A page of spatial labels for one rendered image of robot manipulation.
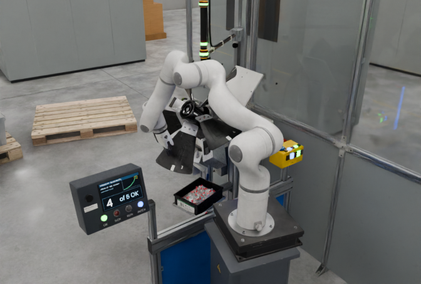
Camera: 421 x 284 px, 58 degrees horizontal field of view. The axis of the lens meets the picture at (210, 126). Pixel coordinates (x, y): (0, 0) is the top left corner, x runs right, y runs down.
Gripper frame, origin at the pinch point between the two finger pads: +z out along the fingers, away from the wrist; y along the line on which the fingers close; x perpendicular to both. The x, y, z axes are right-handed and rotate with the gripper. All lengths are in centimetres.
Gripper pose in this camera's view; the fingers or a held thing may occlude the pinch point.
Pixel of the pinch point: (168, 152)
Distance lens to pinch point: 207.3
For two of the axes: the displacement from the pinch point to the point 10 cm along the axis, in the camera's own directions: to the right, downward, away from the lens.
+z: 2.3, 8.0, 5.6
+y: -5.8, -3.5, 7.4
